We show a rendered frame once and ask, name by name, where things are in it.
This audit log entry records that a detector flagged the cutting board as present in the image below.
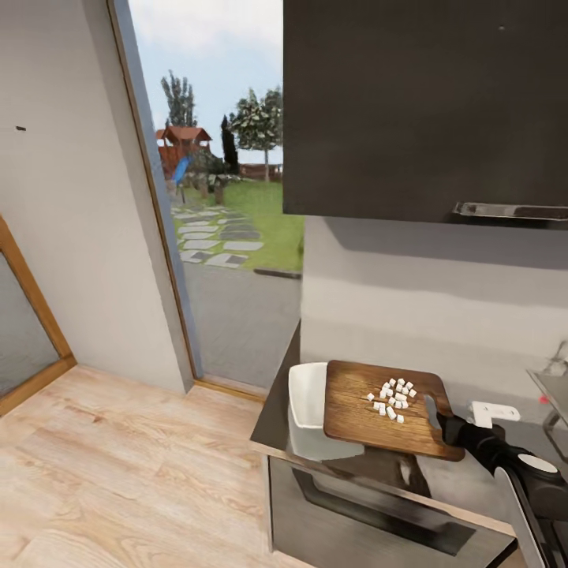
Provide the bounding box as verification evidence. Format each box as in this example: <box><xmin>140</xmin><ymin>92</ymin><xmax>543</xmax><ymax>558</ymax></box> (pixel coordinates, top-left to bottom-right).
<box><xmin>323</xmin><ymin>360</ymin><xmax>465</xmax><ymax>462</ymax></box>

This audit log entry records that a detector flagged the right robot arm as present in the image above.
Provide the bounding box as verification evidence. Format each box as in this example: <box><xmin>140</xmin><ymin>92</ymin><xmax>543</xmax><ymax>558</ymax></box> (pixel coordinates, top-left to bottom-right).
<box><xmin>436</xmin><ymin>402</ymin><xmax>568</xmax><ymax>568</ymax></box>

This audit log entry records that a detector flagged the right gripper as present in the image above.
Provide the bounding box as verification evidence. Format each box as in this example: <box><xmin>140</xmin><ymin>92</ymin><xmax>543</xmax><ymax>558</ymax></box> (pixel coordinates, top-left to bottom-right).
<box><xmin>436</xmin><ymin>412</ymin><xmax>506</xmax><ymax>461</ymax></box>

